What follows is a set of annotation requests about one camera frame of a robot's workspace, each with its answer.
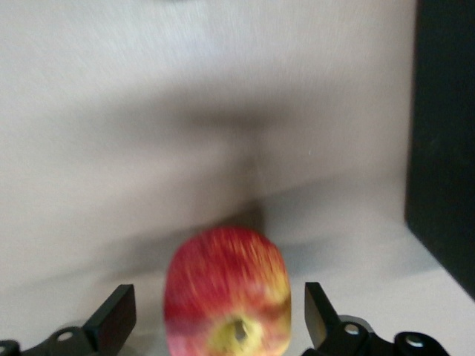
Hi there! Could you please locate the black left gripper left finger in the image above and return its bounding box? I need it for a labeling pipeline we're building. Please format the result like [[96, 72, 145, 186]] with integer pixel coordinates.
[[0, 283, 137, 356]]

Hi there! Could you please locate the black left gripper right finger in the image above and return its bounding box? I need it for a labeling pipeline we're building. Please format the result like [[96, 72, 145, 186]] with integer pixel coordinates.
[[302, 282, 452, 356]]

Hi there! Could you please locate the red yellow apple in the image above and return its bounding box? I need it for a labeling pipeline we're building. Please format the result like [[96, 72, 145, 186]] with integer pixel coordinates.
[[163, 226, 292, 356]]

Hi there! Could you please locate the black plastic box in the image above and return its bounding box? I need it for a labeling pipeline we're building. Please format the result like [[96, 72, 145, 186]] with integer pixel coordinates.
[[404, 0, 475, 302]]

